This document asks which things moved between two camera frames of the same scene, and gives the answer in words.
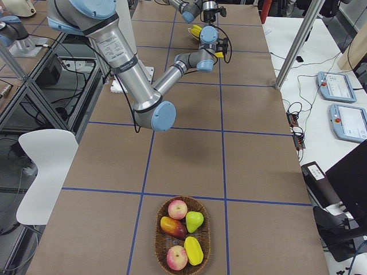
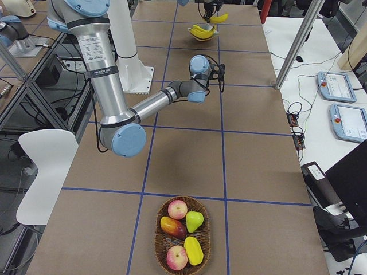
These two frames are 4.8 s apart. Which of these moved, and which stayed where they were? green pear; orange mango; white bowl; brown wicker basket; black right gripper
Moved: black right gripper
Stayed: brown wicker basket; white bowl; orange mango; green pear
